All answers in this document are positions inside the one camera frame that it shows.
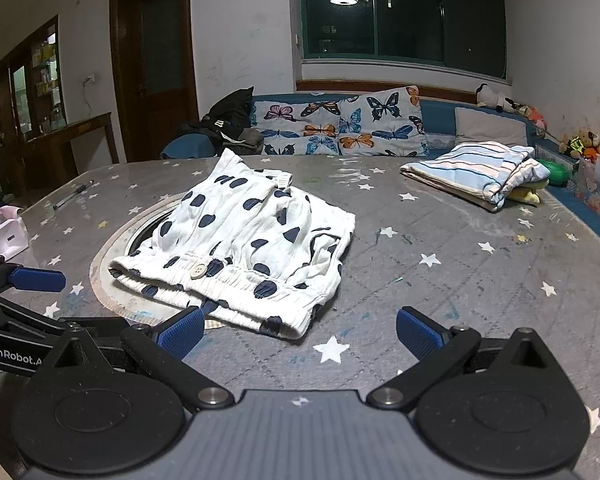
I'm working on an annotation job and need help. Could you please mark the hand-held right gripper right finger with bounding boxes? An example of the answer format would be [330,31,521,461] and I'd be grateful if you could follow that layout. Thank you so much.
[366,306,563,410]

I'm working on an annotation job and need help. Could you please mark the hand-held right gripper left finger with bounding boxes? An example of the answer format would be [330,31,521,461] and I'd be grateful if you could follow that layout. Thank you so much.
[42,305,235,414]

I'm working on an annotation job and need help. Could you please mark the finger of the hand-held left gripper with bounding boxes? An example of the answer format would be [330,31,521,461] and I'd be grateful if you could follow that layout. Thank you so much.
[0,255,67,294]
[0,293,69,339]

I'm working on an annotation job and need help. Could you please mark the white polka dot pants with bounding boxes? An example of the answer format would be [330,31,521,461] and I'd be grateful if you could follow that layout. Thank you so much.
[107,149,357,342]

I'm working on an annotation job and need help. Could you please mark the white box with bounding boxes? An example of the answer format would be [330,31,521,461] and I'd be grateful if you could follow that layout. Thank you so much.
[0,217,31,262]

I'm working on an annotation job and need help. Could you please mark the grey star print tablecloth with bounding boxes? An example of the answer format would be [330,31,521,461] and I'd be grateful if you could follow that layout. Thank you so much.
[17,152,600,480]

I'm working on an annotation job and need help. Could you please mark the black pen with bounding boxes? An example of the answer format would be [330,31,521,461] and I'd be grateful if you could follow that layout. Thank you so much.
[52,182,95,210]

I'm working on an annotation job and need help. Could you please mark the round induction cooker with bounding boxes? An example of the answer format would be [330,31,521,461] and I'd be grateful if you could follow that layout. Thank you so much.
[89,191,241,332]

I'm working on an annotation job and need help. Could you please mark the wooden desk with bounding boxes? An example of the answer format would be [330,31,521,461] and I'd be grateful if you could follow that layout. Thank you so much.
[27,112,120,188]

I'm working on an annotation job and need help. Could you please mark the striped folded cloth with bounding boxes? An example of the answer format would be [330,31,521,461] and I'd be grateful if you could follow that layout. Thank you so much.
[399,141,552,212]

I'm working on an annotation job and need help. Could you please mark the wooden display cabinet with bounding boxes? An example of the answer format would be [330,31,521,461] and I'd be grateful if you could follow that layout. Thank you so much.
[0,15,66,202]

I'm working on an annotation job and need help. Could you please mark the yellow cloth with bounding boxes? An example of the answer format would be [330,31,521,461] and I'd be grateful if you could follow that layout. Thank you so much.
[509,186,544,207]

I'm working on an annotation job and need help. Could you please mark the blue folded cushion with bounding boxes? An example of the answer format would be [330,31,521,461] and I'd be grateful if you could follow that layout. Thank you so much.
[159,132,218,161]

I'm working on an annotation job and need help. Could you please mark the olive green bag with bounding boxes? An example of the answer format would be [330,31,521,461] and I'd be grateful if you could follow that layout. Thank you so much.
[237,127,267,155]

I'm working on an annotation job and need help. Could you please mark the green plush toy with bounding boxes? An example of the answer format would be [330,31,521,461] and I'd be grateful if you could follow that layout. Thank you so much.
[536,158,574,187]

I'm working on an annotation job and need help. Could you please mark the grey cushion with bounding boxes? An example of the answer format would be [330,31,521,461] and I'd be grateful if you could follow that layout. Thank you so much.
[454,106,529,147]

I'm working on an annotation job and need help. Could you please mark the blue sofa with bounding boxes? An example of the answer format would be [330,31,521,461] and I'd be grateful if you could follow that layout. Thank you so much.
[159,91,600,241]

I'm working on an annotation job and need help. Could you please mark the clear plastic storage box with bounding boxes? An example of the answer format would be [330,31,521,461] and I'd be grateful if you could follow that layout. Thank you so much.
[574,154,600,227]

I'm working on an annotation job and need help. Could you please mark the pink plush toy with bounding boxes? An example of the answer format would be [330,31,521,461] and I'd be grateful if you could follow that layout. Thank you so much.
[526,106,549,137]

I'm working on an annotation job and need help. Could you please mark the brown glass panel door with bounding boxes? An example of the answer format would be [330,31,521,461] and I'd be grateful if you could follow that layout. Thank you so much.
[109,0,201,163]

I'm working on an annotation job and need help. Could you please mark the brown bear plush toy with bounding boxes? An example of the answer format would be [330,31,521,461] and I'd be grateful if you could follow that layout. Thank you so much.
[579,130,600,162]

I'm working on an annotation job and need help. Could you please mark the window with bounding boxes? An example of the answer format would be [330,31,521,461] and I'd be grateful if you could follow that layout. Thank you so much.
[299,0,510,81]

